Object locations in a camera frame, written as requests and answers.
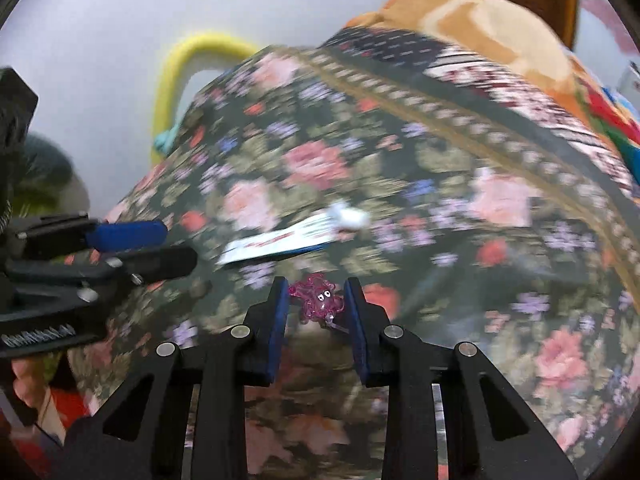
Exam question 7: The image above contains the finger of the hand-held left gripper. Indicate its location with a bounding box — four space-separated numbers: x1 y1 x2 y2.
15 214 169 260
7 246 199 285

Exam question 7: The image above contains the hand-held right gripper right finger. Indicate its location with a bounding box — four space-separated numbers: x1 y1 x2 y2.
343 277 576 480

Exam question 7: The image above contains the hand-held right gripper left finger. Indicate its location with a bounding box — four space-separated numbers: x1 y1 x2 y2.
65 276 291 480

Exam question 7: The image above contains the pink octopus toy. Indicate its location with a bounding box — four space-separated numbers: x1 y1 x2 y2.
289 272 346 333

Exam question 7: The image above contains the toothpaste tube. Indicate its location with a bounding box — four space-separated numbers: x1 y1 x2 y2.
216 202 373 267

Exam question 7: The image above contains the person's left hand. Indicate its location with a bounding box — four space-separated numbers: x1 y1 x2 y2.
11 357 57 411

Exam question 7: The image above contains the green leaf-print cloth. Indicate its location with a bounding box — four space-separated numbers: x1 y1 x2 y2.
10 175 66 217

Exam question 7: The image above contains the dark green cloth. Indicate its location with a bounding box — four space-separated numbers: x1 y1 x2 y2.
15 132 76 196

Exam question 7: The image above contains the red cloth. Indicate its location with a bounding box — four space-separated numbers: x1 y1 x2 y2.
37 390 96 443

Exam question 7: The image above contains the dark floral blanket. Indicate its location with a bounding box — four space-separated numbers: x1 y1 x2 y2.
65 27 640 480

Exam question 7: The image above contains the yellow foam tube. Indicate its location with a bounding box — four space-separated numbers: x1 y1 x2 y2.
150 32 261 166

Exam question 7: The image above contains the colourful patterned blanket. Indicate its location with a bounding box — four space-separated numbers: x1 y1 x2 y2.
575 60 640 181

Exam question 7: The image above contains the orange plush blanket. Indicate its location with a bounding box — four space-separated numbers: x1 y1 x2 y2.
345 0 601 111

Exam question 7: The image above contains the wardrobe door with pink hearts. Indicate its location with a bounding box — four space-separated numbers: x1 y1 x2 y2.
575 0 640 91

